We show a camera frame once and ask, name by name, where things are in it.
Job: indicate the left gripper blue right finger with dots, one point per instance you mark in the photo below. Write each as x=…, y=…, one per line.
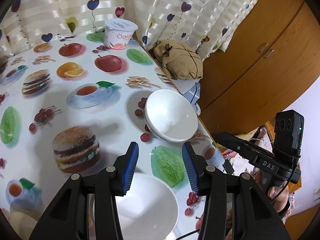
x=195, y=166

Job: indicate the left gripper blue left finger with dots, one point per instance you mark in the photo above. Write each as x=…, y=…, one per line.
x=125, y=168

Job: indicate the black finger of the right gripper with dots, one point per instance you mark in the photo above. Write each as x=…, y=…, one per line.
x=233, y=143

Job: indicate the white bowl blue rim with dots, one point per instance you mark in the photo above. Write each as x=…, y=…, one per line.
x=149, y=210

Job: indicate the small white bowl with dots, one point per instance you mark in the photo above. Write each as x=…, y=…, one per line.
x=170, y=116

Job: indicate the beige plate bottom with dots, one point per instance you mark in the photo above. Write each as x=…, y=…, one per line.
x=20, y=219

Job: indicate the right hand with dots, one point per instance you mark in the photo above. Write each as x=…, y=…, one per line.
x=280, y=197

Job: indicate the fruit print tablecloth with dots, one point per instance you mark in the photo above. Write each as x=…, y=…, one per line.
x=69, y=108

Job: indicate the wooden cabinet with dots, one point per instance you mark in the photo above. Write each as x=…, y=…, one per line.
x=272, y=59

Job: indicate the burlap bag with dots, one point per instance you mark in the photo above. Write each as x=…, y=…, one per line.
x=178, y=60

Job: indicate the yogurt cup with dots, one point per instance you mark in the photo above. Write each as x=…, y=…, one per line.
x=118, y=33

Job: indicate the striped heart curtain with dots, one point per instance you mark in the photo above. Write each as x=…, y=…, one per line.
x=204, y=25

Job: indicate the black camera box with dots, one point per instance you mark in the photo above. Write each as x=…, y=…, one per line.
x=288, y=130

